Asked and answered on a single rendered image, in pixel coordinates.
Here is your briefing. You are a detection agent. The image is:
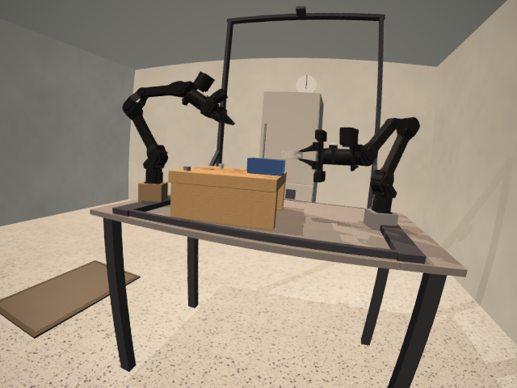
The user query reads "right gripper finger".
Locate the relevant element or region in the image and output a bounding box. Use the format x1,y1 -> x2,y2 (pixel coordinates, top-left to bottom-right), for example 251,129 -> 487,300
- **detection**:
207,103 -> 229,122
217,109 -> 235,125

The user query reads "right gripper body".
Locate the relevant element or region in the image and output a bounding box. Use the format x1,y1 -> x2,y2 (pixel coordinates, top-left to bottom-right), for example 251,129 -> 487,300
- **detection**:
195,95 -> 225,116

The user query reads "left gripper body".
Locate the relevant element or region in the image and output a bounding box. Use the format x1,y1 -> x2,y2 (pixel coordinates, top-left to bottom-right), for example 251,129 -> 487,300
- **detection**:
313,129 -> 339,183

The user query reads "black metal overhead frame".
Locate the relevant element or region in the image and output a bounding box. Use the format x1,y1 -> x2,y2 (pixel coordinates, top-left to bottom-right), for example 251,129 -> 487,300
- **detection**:
209,13 -> 385,167

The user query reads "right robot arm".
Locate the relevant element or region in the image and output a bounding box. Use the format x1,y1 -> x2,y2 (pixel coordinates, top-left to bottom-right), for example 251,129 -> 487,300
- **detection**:
122,71 -> 228,184

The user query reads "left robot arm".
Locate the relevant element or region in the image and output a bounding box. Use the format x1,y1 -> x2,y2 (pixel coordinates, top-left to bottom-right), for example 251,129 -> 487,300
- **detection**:
338,117 -> 420,214

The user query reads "blue open-top tray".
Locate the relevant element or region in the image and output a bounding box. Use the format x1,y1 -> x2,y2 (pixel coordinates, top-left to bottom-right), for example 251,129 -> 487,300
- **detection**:
246,158 -> 285,176

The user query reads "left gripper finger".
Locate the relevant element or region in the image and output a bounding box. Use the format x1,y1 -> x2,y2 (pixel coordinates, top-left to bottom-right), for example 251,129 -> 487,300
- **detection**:
298,158 -> 317,170
298,142 -> 318,152

